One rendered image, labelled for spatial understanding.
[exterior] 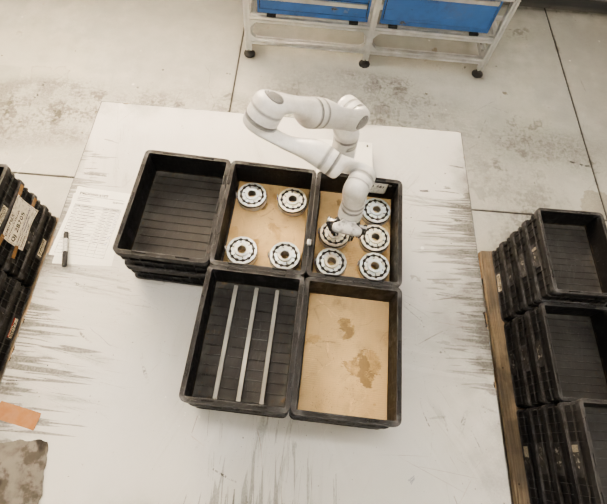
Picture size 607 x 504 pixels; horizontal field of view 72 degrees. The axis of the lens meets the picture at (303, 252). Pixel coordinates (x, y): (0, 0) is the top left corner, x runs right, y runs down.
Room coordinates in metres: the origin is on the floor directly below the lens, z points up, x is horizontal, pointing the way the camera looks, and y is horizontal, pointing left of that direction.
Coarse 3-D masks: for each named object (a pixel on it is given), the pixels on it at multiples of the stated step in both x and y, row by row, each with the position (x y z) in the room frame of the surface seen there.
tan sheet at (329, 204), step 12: (324, 192) 0.87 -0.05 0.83; (324, 204) 0.81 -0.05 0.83; (336, 204) 0.82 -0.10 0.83; (324, 216) 0.76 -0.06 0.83; (336, 216) 0.77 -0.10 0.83; (384, 228) 0.75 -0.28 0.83; (348, 252) 0.63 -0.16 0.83; (360, 252) 0.64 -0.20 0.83; (384, 252) 0.65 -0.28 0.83; (348, 264) 0.59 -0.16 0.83
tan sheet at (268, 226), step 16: (272, 192) 0.84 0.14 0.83; (304, 192) 0.85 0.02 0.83; (240, 208) 0.75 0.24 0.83; (272, 208) 0.77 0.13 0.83; (240, 224) 0.69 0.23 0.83; (256, 224) 0.70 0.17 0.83; (272, 224) 0.70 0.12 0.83; (288, 224) 0.71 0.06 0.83; (304, 224) 0.72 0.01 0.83; (256, 240) 0.63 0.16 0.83; (272, 240) 0.64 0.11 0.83; (288, 240) 0.65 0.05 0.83; (224, 256) 0.56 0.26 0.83
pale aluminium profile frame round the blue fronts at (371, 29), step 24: (504, 0) 2.58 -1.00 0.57; (288, 24) 2.52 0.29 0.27; (312, 24) 2.54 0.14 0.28; (336, 24) 2.54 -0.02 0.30; (360, 24) 2.57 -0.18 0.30; (504, 24) 2.61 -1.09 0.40; (312, 48) 2.53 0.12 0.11; (336, 48) 2.54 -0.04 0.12; (360, 48) 2.55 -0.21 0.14; (384, 48) 2.58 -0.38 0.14; (480, 48) 2.72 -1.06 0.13; (480, 72) 2.62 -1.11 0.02
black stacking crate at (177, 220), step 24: (168, 168) 0.87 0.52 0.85; (192, 168) 0.87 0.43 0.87; (216, 168) 0.87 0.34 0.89; (144, 192) 0.74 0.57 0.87; (168, 192) 0.78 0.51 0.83; (192, 192) 0.79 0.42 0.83; (216, 192) 0.80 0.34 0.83; (144, 216) 0.67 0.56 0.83; (168, 216) 0.68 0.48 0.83; (192, 216) 0.69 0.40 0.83; (144, 240) 0.58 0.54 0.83; (168, 240) 0.59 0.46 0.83; (192, 240) 0.60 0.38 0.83; (144, 264) 0.49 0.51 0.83; (168, 264) 0.49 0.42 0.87
